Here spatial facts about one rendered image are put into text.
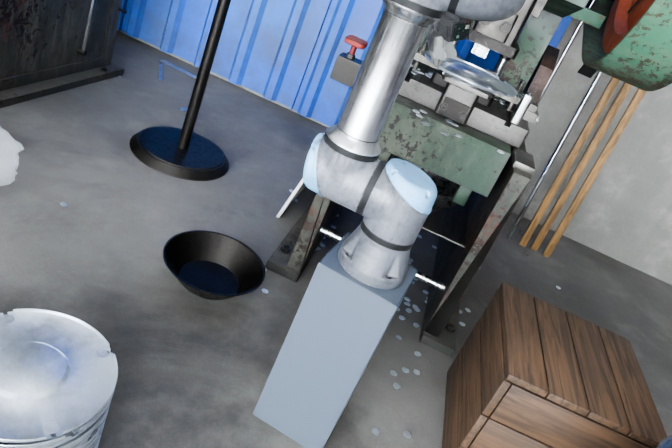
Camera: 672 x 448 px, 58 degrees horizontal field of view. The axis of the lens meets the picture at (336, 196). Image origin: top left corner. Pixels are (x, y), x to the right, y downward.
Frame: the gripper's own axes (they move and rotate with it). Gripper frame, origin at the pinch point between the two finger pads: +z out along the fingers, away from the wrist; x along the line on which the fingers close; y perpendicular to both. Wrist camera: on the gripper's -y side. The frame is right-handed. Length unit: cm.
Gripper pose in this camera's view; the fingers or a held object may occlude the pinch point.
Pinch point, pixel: (436, 60)
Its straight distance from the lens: 171.8
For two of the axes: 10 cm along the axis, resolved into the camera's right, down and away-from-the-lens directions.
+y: 5.0, 5.5, -6.7
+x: 8.6, -2.5, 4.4
